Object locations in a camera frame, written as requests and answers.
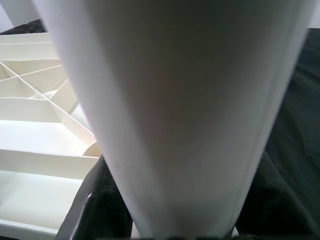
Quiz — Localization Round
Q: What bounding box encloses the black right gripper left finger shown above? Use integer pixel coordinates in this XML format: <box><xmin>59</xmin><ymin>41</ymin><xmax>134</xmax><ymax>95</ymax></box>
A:
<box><xmin>56</xmin><ymin>154</ymin><xmax>136</xmax><ymax>240</ymax></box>

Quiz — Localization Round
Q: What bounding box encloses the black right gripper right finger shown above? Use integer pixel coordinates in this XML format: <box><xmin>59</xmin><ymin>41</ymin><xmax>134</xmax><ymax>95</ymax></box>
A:
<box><xmin>234</xmin><ymin>151</ymin><xmax>320</xmax><ymax>240</ymax></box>

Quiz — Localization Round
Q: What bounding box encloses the white plastic table top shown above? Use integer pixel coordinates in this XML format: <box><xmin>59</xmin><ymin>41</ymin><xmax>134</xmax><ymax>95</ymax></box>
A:
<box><xmin>0</xmin><ymin>32</ymin><xmax>103</xmax><ymax>240</ymax></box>

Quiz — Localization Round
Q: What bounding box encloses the white plastic table leg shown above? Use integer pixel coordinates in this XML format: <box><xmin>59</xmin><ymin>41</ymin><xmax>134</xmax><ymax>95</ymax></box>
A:
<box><xmin>32</xmin><ymin>0</ymin><xmax>313</xmax><ymax>240</ymax></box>

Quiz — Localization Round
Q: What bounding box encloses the black cloth table cover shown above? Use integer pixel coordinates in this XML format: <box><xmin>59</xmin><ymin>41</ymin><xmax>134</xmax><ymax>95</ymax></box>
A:
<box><xmin>0</xmin><ymin>19</ymin><xmax>320</xmax><ymax>226</ymax></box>

